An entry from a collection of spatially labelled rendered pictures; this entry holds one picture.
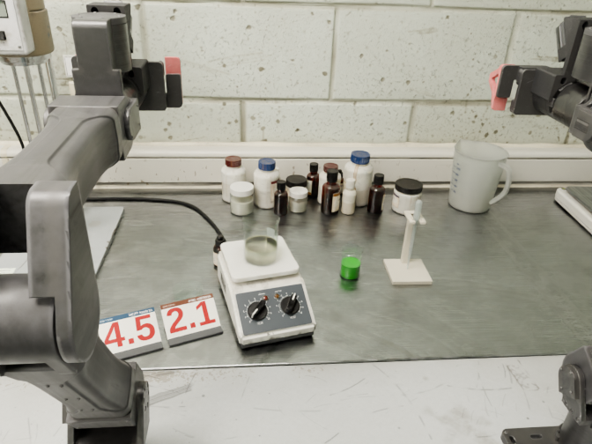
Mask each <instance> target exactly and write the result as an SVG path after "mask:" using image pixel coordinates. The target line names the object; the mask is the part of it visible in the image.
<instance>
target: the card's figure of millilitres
mask: <svg viewBox="0 0 592 444"><path fill-rule="evenodd" d="M163 314H164V317H165V321H166V328H167V332H168V335H169V336H170V335H173V334H176V333H180V332H183V331H187V330H191V329H197V328H200V327H203V326H207V325H211V324H214V323H218V318H217V315H216V311H215V307H214V305H213V301H212V298H209V299H206V300H199V301H196V302H191V303H188V304H184V305H180V306H177V307H170V308H166V309H163Z"/></svg>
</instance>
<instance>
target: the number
mask: <svg viewBox="0 0 592 444"><path fill-rule="evenodd" d="M100 334H101V338H102V341H103V342H104V343H105V345H106V346H107V347H108V349H109V350H110V351H112V350H115V349H119V348H122V347H126V346H129V345H133V344H139V343H142V342H146V341H150V340H153V339H156V338H159V334H158V331H157V326H156V322H155V318H154V314H153V312H150V313H147V314H141V315H137V316H132V317H129V318H125V319H121V320H118V321H113V322H107V323H103V324H100Z"/></svg>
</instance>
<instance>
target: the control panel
mask: <svg viewBox="0 0 592 444"><path fill-rule="evenodd" d="M293 293H296V295H297V298H296V299H297V300H298V302H299V304H300V309H299V311H298V312H297V313H296V314H286V313H284V312H283V310H282V309H281V306H280V305H281V301H282V299H283V298H285V297H287V296H292V294H293ZM275 294H278V295H279V298H278V299H277V298H275ZM263 296H267V297H268V299H267V300H266V301H265V302H266V303H265V306H266V307H267V314H266V316H265V318H263V319H262V320H261V321H255V320H253V319H251V318H250V317H249V315H248V307H249V305H250V304H251V303H253V302H256V301H259V302H260V301H261V300H263ZM235 298H236V302H237V306H238V310H239V315H240V323H241V327H242V331H243V335H244V336H248V335H253V334H258V333H263V332H267V331H272V330H277V329H286V328H291V327H295V326H300V325H305V324H309V323H312V318H311V315H310V312H309V308H308V305H307V300H306V296H305V293H304V290H303V286H302V284H296V285H286V286H280V287H275V288H270V289H264V290H259V291H252V292H243V293H237V294H235Z"/></svg>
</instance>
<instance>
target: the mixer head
mask: <svg viewBox="0 0 592 444"><path fill-rule="evenodd" d="M54 50H55V47H54V42H53V37H52V33H51V27H50V23H49V17H48V9H46V8H45V4H44V0H0V62H1V64H4V65H8V66H32V65H38V64H43V63H46V62H47V61H48V59H49V58H51V57H52V55H51V53H52V52H53V51H54Z"/></svg>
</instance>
